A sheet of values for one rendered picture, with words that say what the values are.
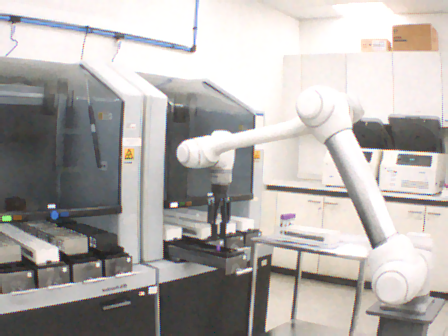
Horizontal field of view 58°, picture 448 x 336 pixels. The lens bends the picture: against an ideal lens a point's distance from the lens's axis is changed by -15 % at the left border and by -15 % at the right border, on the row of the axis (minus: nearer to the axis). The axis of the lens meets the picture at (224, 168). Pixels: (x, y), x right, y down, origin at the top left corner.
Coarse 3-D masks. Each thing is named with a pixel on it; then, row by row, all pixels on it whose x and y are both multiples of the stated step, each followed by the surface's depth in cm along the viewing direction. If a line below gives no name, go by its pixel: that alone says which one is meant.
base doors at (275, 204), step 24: (264, 192) 450; (264, 216) 451; (312, 216) 417; (336, 216) 401; (408, 216) 354; (432, 216) 340; (288, 264) 433; (312, 264) 416; (336, 264) 400; (432, 288) 337
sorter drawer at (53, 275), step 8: (32, 264) 143; (40, 264) 141; (48, 264) 143; (56, 264) 145; (64, 264) 148; (40, 272) 139; (48, 272) 141; (56, 272) 144; (64, 272) 147; (40, 280) 139; (48, 280) 141; (56, 280) 144; (64, 280) 147; (48, 288) 137; (56, 288) 139
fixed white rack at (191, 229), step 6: (168, 222) 221; (174, 222) 220; (180, 222) 221; (186, 222) 222; (192, 222) 223; (186, 228) 226; (192, 228) 211; (198, 228) 209; (204, 228) 209; (186, 234) 214; (192, 234) 212; (198, 234) 209; (204, 234) 210
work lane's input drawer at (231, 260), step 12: (168, 240) 200; (180, 240) 205; (192, 240) 204; (168, 252) 197; (180, 252) 193; (192, 252) 188; (204, 252) 186; (216, 252) 189; (228, 252) 190; (240, 252) 185; (204, 264) 184; (216, 264) 180; (228, 264) 178; (240, 264) 184
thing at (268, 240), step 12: (252, 240) 212; (264, 240) 208; (276, 240) 208; (348, 240) 208; (360, 240) 207; (252, 252) 212; (300, 252) 243; (312, 252) 190; (324, 252) 186; (336, 252) 183; (348, 252) 183; (360, 252) 182; (252, 264) 212; (300, 264) 244; (360, 264) 175; (252, 276) 212; (300, 276) 245; (360, 276) 175; (252, 288) 212; (360, 288) 174; (252, 300) 213; (360, 300) 175; (252, 312) 214; (252, 324) 215; (288, 324) 236; (300, 324) 235; (312, 324) 235
